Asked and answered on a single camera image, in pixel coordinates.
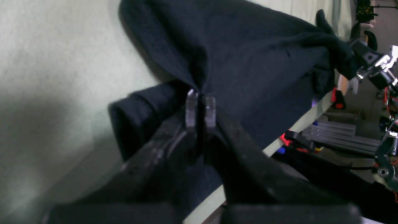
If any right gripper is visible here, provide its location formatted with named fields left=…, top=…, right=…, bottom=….
left=350, top=39, right=398, bottom=86

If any aluminium extrusion rail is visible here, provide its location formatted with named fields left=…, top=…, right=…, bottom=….
left=302, top=121, right=380, bottom=156

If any dark navy T-shirt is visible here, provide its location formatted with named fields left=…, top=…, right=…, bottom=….
left=120, top=0, right=357, bottom=218

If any blue handled centre clamp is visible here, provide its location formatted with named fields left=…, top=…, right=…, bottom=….
left=276, top=130, right=323, bottom=154

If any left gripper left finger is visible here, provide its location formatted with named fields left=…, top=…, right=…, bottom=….
left=61, top=89, right=199, bottom=209

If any light green table cloth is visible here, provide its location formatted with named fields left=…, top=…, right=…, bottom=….
left=1, top=0, right=333, bottom=224

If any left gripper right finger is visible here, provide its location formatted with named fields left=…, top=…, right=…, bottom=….
left=204, top=95, right=348, bottom=207

